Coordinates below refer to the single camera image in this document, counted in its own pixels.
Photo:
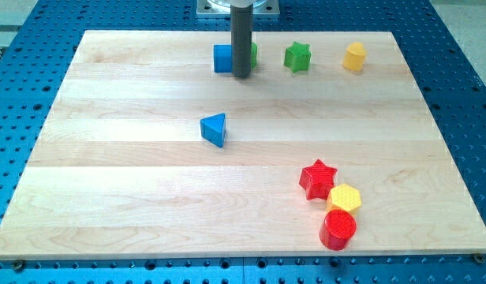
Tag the blue triangle block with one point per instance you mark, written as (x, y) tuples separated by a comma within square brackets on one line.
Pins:
[(213, 129)]

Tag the blue cube block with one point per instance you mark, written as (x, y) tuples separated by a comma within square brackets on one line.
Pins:
[(222, 58)]

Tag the red star block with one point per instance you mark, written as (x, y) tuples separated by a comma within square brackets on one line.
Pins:
[(317, 180)]

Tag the light wooden board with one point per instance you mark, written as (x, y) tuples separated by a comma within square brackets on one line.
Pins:
[(120, 169)]

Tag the green block behind rod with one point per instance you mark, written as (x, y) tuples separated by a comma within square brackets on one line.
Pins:
[(254, 51)]

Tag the green star block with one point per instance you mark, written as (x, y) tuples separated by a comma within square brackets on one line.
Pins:
[(297, 57)]

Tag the yellow hexagon block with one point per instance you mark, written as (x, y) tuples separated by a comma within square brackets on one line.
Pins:
[(344, 197)]

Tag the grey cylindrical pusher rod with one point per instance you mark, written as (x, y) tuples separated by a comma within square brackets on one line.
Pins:
[(241, 16)]

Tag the red cylinder block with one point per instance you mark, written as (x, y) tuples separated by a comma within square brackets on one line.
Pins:
[(337, 228)]

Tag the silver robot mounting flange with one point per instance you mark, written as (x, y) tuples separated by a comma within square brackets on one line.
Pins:
[(221, 8)]

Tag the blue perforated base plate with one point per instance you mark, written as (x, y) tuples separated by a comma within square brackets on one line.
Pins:
[(444, 44)]

